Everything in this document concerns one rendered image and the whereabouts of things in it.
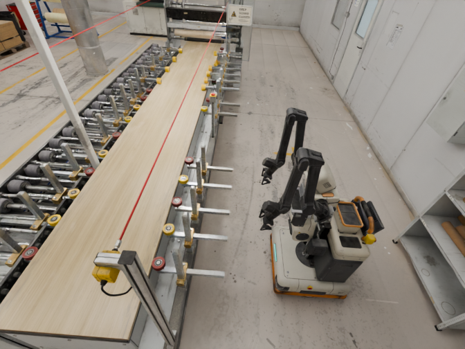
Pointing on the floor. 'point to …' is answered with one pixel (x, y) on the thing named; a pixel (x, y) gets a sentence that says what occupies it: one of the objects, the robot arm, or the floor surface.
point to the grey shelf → (440, 253)
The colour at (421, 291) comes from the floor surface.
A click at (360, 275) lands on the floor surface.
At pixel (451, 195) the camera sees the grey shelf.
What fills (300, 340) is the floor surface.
